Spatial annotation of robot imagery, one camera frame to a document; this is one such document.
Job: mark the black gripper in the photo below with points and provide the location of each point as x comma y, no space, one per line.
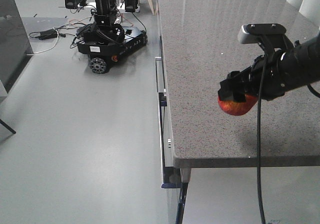
266,78

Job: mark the red yellow apple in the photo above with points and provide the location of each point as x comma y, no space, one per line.
237,108

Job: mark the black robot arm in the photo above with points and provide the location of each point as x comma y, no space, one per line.
306,64

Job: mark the grey speckled counter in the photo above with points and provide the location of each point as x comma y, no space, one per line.
200,48

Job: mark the black wheeled mobile robot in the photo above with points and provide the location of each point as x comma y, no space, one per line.
105,41

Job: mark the black power adapter brick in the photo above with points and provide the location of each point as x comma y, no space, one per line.
48,34

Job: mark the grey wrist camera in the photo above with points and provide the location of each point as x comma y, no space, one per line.
250,33

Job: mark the chrome cabinet handle bar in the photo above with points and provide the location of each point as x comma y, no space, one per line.
160,76

